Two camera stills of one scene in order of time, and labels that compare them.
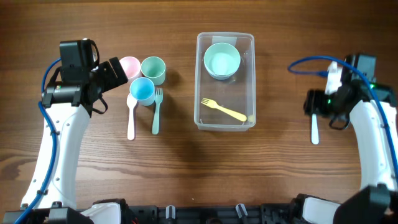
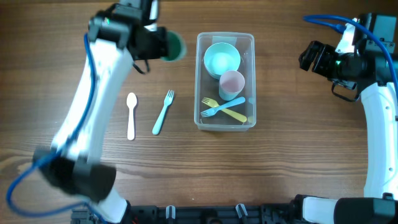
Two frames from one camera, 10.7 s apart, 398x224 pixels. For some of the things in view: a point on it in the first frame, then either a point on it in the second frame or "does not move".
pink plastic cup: x=132 y=67 → x=231 y=81
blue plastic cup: x=142 y=89 → x=228 y=96
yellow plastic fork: x=211 y=103 does not move
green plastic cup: x=154 y=68 → x=177 y=46
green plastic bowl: x=222 y=60 does not move
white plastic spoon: x=131 y=103 does not move
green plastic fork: x=158 y=96 → x=168 y=100
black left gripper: x=109 y=73 → x=160 y=43
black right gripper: x=315 y=104 → x=321 y=59
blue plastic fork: x=314 y=131 → x=212 y=111
